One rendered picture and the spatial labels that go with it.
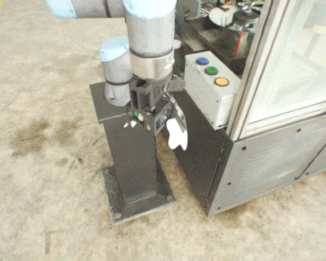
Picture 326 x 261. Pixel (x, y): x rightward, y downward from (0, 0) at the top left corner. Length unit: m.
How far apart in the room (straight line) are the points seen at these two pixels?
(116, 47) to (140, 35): 0.47
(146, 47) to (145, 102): 0.12
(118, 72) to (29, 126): 1.43
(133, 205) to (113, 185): 0.20
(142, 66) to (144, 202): 1.17
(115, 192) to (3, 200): 0.71
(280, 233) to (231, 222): 0.27
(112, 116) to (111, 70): 0.17
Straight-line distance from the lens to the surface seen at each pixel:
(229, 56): 1.07
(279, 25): 0.62
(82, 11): 0.47
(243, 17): 1.17
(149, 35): 0.36
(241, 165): 1.04
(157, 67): 0.39
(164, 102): 0.45
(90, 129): 1.94
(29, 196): 1.73
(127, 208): 1.47
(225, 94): 0.75
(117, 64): 0.84
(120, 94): 0.90
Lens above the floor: 1.34
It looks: 47 degrees down
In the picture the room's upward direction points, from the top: straight up
